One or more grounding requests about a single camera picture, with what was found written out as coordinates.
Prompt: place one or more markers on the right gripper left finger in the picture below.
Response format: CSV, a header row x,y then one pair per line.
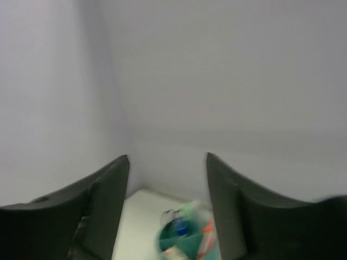
x,y
79,221

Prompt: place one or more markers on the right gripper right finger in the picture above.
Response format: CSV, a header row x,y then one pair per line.
x,y
254,222

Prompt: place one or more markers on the orange highlighter marker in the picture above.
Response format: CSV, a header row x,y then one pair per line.
x,y
205,220

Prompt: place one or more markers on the green highlighter marker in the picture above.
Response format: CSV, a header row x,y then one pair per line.
x,y
190,209

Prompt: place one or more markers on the small blue-capped glue bottle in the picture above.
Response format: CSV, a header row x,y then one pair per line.
x,y
175,220

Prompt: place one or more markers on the white boxed eraser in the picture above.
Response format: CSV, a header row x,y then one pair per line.
x,y
174,253

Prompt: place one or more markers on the teal round desk organizer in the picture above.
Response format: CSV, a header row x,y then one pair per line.
x,y
188,244

